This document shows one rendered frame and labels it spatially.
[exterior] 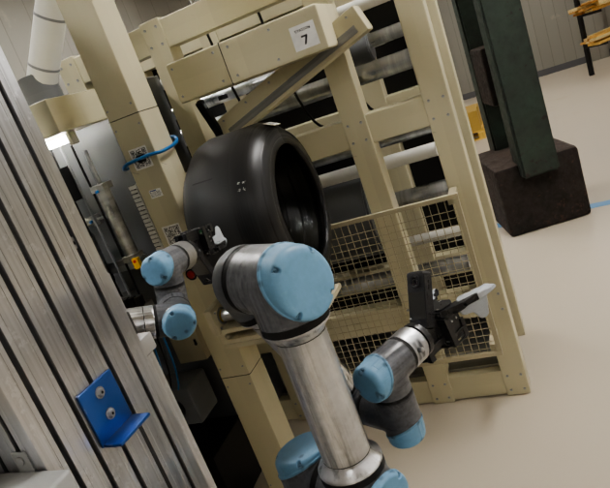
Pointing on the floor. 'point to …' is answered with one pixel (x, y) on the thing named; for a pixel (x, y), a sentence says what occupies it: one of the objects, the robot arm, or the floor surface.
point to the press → (517, 122)
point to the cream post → (171, 208)
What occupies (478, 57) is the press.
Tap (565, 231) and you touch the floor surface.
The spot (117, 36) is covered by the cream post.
